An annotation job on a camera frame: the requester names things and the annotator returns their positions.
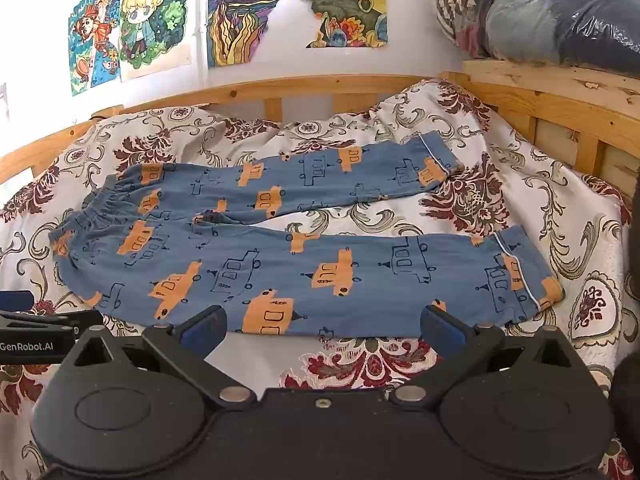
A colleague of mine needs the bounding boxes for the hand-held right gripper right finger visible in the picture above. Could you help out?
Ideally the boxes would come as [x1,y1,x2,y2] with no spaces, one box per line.
[390,305,583,407]

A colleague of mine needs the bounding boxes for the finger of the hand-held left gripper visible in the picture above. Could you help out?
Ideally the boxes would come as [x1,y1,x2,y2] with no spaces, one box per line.
[0,290,104,332]

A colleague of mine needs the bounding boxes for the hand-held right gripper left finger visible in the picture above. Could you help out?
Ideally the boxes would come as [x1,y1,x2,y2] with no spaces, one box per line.
[62,305,257,408]

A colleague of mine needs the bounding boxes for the blue pants with orange cars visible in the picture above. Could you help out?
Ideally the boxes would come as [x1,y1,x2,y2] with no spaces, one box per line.
[50,132,566,339]

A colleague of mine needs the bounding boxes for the white floral blanket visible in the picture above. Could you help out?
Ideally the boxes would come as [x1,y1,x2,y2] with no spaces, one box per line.
[0,79,640,480]

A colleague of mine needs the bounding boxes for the dark brown fuzzy cloth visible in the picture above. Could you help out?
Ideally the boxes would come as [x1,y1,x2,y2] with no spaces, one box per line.
[607,162,640,413]

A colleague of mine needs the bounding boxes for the clear plastic bag of clothes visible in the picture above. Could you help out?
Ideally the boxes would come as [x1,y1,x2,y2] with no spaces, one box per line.
[434,0,640,72]

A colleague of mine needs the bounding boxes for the wooden bed frame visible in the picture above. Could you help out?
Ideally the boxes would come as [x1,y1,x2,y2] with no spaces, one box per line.
[0,57,640,211]

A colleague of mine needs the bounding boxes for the wall poster with orange figure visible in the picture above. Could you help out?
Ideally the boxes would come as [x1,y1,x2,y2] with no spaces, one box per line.
[67,0,124,97]

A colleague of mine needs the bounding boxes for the wall poster with blond figure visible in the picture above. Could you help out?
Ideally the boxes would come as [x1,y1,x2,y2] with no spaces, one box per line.
[116,0,194,82]

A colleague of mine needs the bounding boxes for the swirl pattern wall poster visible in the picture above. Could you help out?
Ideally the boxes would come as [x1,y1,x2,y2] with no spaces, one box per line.
[206,0,297,69]

